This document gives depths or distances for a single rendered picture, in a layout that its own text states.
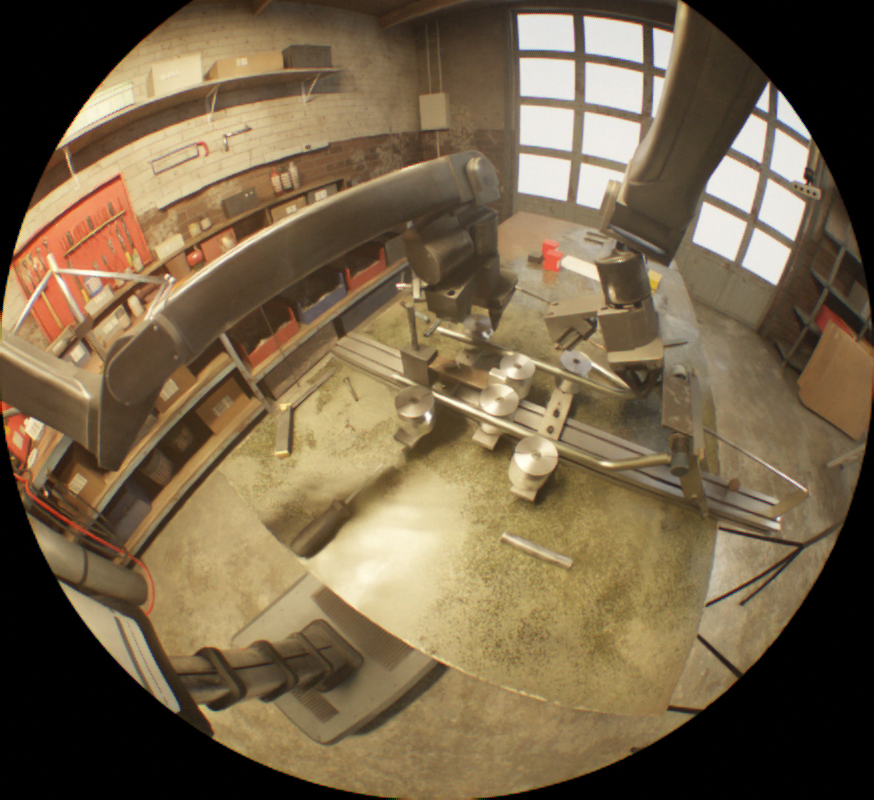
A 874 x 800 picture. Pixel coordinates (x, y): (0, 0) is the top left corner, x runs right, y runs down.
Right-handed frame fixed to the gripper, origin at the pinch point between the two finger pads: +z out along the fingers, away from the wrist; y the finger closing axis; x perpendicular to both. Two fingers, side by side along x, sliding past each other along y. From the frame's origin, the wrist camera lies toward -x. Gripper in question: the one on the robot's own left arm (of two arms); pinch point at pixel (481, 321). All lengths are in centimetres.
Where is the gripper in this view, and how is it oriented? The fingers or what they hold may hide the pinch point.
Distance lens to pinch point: 49.9
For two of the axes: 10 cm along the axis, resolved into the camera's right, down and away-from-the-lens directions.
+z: 1.4, 5.9, 7.9
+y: 8.5, 3.4, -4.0
